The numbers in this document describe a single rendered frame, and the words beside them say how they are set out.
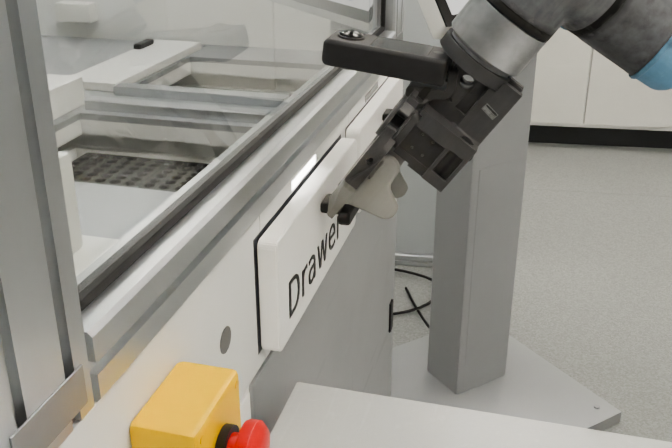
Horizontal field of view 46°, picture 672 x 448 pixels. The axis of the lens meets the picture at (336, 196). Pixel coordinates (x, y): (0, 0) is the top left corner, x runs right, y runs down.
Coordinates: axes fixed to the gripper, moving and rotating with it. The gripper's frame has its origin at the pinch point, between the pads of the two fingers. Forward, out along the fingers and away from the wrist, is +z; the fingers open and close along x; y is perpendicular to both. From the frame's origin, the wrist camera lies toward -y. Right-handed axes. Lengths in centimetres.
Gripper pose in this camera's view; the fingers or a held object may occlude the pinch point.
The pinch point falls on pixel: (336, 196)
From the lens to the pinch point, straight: 78.4
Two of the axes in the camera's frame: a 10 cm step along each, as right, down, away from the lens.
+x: 2.6, -3.7, 8.9
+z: -5.6, 7.0, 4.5
